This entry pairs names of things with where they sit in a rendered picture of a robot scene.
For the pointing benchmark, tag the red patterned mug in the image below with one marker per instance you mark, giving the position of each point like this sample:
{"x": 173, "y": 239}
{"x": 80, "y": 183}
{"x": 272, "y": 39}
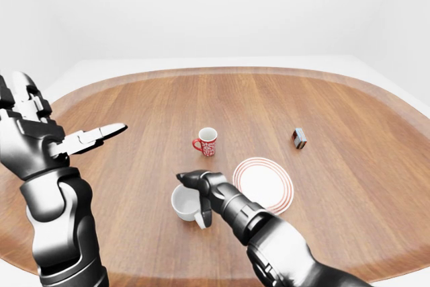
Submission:
{"x": 207, "y": 142}

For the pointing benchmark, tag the small printed box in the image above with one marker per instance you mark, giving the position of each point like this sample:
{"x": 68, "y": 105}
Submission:
{"x": 299, "y": 138}

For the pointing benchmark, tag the right silver black robot arm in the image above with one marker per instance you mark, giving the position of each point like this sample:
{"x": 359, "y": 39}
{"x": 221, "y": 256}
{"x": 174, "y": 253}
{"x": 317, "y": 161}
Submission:
{"x": 285, "y": 243}

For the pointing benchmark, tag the white plate with red rings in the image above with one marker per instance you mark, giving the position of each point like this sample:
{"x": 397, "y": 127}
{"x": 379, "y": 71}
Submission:
{"x": 265, "y": 184}

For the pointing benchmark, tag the white mug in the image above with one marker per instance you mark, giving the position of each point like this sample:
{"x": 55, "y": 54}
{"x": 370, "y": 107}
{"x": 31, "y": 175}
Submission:
{"x": 186, "y": 203}

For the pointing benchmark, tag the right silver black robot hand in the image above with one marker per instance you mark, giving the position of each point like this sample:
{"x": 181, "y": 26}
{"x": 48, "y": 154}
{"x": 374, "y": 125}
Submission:
{"x": 205, "y": 186}

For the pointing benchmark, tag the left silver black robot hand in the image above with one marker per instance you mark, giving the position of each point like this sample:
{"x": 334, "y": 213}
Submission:
{"x": 23, "y": 152}

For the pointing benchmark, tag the left silver black robot arm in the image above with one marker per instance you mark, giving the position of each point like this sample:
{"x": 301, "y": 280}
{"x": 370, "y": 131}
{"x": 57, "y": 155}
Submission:
{"x": 64, "y": 230}

